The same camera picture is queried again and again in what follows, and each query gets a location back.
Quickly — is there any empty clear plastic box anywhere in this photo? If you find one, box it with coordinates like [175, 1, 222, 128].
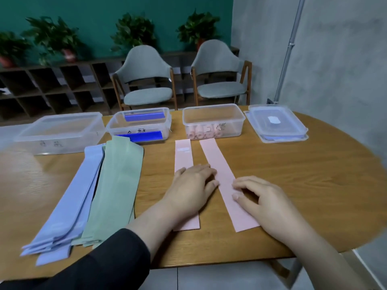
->
[14, 112, 106, 156]

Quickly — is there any plain pink elastic band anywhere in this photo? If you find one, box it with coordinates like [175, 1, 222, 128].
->
[199, 138, 261, 233]

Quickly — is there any black sleeve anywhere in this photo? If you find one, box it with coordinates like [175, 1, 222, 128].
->
[0, 228, 152, 290]

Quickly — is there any pink elastic band with label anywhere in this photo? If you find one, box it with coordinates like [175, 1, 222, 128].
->
[173, 139, 201, 232]

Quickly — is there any pile of green elastic bands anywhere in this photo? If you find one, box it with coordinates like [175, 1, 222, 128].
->
[71, 136, 144, 249]

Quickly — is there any person's left hand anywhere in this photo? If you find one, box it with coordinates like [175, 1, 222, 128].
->
[163, 164, 220, 223]

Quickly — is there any wooden table leg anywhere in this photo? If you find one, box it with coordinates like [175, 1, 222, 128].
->
[268, 257, 303, 288]

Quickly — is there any person's right forearm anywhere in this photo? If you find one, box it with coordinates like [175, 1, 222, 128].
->
[265, 219, 379, 290]

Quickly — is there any grey metal wall conduit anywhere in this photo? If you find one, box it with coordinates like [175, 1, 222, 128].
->
[273, 0, 307, 105]

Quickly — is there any person's right hand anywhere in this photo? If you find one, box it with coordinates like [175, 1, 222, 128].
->
[232, 176, 306, 236]

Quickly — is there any pile of light blue elastic bands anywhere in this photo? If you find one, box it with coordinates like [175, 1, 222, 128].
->
[20, 144, 106, 267]

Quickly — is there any heap of rolled pink bands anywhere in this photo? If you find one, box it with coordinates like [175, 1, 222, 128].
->
[186, 123, 226, 139]

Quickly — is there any person's left forearm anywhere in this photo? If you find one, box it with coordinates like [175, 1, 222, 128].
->
[126, 203, 185, 261]

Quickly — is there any potted green plant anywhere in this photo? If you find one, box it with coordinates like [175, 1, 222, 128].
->
[22, 16, 83, 66]
[110, 12, 158, 54]
[0, 31, 31, 69]
[177, 10, 221, 52]

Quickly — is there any clear box with pink rolls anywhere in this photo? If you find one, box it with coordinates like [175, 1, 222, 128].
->
[182, 103, 246, 140]

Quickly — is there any dark wooden cubby shelf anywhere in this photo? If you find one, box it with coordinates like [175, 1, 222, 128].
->
[0, 47, 240, 125]

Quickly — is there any grey upholstered wooden chair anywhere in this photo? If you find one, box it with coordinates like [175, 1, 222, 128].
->
[111, 45, 178, 112]
[191, 39, 253, 107]

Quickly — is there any clear plastic lid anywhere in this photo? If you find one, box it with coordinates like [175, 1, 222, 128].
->
[0, 123, 32, 152]

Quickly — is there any clear box with blue rolls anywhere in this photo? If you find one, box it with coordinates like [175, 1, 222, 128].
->
[105, 107, 172, 145]

